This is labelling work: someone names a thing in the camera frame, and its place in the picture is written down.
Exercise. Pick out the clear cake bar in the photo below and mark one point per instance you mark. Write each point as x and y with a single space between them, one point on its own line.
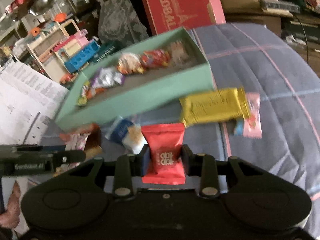
178 54

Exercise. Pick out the red Global cardboard box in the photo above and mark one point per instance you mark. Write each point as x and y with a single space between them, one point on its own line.
166 15

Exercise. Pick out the white printed instruction sheet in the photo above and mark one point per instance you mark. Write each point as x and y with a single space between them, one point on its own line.
29 101

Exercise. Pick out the orange sausage snack packet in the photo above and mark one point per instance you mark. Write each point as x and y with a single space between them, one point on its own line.
87 128

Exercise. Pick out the orange silver snack packet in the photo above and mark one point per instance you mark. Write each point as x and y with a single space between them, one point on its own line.
92 92

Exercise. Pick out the red square snack packet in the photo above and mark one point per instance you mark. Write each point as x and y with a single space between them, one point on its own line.
165 143

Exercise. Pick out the red rainbow candy bag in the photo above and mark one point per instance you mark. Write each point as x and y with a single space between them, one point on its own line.
155 58

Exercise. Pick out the person's left hand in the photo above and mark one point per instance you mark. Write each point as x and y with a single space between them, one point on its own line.
10 219

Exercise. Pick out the yellow Winston snack packet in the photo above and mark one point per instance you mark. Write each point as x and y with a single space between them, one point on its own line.
214 106

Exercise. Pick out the grey lace cloth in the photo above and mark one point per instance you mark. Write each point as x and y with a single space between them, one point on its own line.
118 21

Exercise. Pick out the mint green cardboard box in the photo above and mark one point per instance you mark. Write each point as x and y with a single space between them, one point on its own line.
142 92

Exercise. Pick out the cluttered wooden shelf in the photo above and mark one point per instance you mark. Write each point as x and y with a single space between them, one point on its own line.
294 21

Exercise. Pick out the silver purple snack bag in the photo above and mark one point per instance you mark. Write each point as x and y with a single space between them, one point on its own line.
107 77

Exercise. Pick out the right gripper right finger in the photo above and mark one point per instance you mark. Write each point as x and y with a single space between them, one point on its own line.
203 166

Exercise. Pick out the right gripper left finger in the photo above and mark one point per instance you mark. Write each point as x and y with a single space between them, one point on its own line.
128 166

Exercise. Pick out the pink patterned snack packet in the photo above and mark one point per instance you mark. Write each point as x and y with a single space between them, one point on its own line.
77 142

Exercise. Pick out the brown gold chocolate packet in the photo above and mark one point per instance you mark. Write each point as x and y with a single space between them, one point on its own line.
93 144

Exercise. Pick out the toy kitchen playset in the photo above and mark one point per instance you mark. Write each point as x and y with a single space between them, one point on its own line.
58 48

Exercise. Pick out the small yellow cartoon packet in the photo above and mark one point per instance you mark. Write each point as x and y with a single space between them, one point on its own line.
82 99

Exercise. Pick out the orange noodle snack bag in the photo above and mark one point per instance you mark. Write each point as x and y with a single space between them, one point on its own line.
129 63

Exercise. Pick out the pink grapefruit candy packet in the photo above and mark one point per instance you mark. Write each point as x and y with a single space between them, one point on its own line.
250 127

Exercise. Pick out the blue white biscuit packet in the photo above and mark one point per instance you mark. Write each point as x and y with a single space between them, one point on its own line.
127 134

